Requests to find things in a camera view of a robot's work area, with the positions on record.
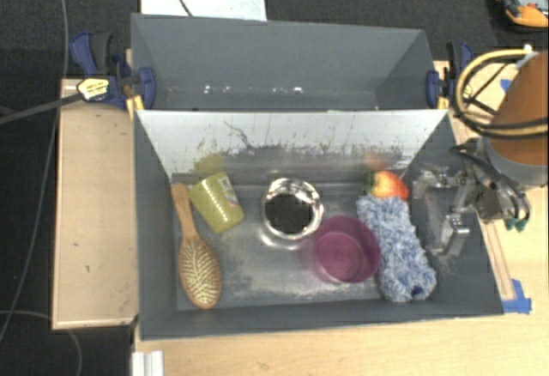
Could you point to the blue and white fluffy duster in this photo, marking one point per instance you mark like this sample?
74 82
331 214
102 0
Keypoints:
399 245

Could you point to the green plastic cup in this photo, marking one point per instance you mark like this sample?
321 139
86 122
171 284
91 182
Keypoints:
216 204

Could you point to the clear glass jar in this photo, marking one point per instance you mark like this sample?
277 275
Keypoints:
291 211

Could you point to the pale wood flat board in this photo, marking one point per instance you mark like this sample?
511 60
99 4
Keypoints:
94 211

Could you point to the purple plastic bowl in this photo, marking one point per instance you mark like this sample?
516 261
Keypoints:
345 252

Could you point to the grey metal bin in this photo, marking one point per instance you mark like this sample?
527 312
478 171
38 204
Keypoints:
279 61

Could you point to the wooden hairbrush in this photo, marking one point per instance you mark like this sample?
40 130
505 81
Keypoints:
198 267

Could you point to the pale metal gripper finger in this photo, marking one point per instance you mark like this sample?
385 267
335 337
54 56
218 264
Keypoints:
435 182
454 234

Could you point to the red and yellow toy fruit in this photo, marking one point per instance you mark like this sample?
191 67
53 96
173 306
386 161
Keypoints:
388 185

